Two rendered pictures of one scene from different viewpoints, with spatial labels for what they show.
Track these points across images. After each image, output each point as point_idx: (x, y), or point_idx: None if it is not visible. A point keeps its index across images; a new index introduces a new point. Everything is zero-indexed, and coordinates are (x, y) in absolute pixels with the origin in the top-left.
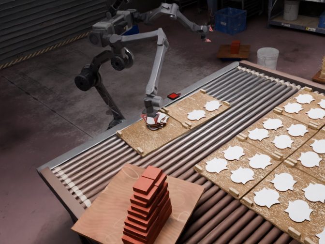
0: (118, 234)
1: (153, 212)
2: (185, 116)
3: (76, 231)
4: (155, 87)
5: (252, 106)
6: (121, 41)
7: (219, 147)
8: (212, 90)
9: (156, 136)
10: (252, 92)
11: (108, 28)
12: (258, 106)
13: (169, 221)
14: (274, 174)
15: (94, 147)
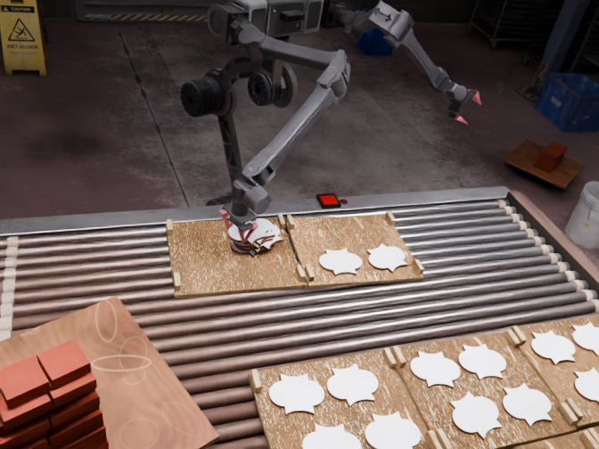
0: None
1: (24, 447)
2: (317, 254)
3: None
4: (270, 167)
5: (470, 298)
6: (258, 45)
7: (337, 355)
8: (412, 224)
9: (231, 267)
10: (491, 268)
11: (254, 12)
12: (483, 306)
13: None
14: None
15: (108, 231)
